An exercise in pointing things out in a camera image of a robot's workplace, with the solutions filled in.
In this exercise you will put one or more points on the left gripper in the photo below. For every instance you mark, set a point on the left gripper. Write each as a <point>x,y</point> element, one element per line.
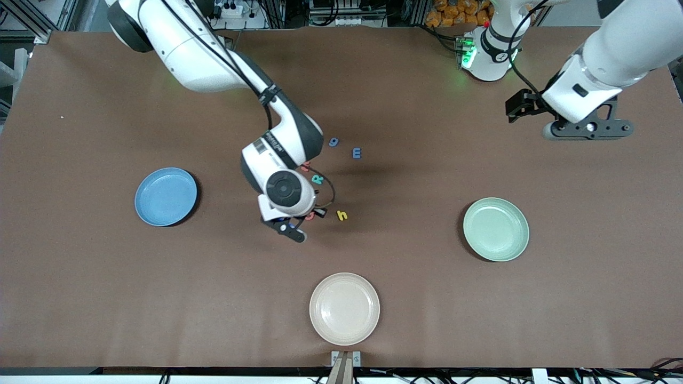
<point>525,104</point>

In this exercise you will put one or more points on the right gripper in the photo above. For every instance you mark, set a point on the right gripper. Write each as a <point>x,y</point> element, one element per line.
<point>318,212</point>

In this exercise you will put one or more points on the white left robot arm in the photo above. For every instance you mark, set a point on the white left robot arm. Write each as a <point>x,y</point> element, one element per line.
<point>629,37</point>

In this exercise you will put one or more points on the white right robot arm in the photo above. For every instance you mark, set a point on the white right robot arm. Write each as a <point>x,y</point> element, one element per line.
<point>187,53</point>

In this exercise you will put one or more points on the beige plate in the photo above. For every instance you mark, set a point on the beige plate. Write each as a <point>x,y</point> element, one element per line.
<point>344,309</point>

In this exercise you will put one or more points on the green plate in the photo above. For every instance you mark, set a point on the green plate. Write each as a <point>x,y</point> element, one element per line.
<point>496,229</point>

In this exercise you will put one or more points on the blue plate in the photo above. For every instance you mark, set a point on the blue plate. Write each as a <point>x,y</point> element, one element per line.
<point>165,197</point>

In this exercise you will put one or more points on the yellow foam small h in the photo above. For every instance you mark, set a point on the yellow foam small h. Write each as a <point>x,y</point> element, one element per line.
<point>342,215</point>

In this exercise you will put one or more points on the teal foam letter R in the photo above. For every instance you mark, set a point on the teal foam letter R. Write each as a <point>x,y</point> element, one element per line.
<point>316,180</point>

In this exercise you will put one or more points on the blue foam letter g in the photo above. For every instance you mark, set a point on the blue foam letter g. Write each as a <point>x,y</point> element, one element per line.
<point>333,145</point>

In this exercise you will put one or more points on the orange snack bags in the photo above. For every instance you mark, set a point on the orange snack bags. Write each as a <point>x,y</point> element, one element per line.
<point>453,13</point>

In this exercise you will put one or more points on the electronics rack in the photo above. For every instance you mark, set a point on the electronics rack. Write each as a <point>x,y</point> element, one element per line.
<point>341,13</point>

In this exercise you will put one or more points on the white power strip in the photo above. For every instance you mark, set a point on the white power strip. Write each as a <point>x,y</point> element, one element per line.
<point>229,10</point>

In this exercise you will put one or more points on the brown table mat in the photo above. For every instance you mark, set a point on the brown table mat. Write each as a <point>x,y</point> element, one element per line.
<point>106,293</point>

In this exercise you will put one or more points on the metal camera stand bracket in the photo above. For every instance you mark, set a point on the metal camera stand bracket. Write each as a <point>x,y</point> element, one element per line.
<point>336,356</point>

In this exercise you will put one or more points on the aluminium frame profile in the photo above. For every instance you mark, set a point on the aluminium frame profile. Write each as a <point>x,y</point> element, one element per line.
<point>42,36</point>

